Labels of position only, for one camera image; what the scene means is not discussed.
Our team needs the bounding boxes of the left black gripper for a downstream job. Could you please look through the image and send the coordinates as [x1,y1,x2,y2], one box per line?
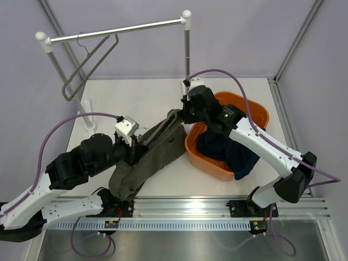
[90,135,148,177]

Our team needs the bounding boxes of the olive green shorts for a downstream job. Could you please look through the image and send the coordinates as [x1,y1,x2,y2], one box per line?
[109,109,187,201]

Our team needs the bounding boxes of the navy blue shorts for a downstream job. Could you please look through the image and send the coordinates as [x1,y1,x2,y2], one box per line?
[196,129,260,180]

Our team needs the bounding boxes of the grey hanger with metal hook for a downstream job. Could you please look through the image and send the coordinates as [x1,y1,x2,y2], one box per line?
[61,34,119,102]

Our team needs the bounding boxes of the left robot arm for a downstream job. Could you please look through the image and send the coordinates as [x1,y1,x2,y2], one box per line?
[1,133,148,243]

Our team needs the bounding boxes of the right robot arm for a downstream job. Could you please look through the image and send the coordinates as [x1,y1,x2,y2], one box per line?
[181,85,317,217]

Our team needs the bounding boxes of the orange plastic basket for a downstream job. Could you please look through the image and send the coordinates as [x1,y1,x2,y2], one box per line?
[185,91,269,182]

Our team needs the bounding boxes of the white clothes rack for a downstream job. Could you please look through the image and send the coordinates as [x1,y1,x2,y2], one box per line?
[35,10,192,134]

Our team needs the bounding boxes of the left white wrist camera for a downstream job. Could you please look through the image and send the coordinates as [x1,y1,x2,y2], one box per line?
[115,116,139,147]

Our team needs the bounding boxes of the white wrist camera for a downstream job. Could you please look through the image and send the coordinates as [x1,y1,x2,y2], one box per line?
[182,77,205,95]
[115,116,139,147]

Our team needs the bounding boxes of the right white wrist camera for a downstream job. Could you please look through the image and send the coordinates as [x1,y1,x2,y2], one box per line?
[182,77,205,95]

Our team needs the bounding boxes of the white slotted cable duct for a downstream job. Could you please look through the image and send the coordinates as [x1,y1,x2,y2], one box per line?
[50,219,251,231]

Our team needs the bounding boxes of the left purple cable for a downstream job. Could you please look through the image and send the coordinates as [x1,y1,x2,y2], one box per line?
[0,111,117,258]

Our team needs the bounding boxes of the aluminium mounting rail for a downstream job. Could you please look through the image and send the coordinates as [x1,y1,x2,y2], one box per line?
[132,195,331,220]

